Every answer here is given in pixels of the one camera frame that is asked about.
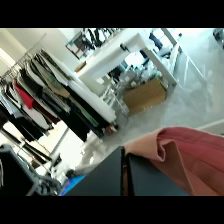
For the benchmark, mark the red garment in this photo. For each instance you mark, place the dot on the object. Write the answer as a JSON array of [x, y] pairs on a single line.
[[196, 156]]

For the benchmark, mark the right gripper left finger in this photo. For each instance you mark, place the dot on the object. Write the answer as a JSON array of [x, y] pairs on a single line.
[[106, 180]]

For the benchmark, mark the brown cardboard box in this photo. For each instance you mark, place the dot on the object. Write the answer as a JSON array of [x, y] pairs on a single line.
[[145, 96]]

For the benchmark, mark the white table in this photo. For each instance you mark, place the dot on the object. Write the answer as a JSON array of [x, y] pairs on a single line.
[[110, 56]]

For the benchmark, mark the rack of hanging clothes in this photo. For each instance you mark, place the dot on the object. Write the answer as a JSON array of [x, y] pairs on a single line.
[[50, 96]]

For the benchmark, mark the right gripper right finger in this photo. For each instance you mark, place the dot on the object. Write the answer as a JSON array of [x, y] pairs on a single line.
[[150, 180]]

